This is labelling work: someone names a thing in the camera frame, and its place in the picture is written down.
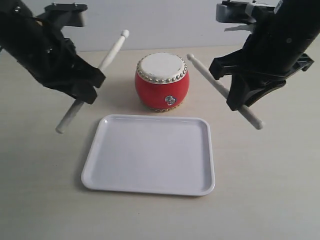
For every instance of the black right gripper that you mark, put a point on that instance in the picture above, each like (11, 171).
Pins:
(264, 63)

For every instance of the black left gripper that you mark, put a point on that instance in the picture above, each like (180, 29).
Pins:
(41, 48)

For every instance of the pale wooden drumstick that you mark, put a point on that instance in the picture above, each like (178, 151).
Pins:
(257, 123)
(107, 60)

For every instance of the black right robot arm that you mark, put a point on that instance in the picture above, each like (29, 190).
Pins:
(288, 16)

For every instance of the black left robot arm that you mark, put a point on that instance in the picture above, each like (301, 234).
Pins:
(9, 9)

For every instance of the small red drum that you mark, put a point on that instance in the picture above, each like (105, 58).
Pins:
(162, 81)

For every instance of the white rectangular plastic tray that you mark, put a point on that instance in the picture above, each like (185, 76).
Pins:
(165, 155)

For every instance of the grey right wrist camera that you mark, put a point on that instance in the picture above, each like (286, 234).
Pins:
(236, 12)

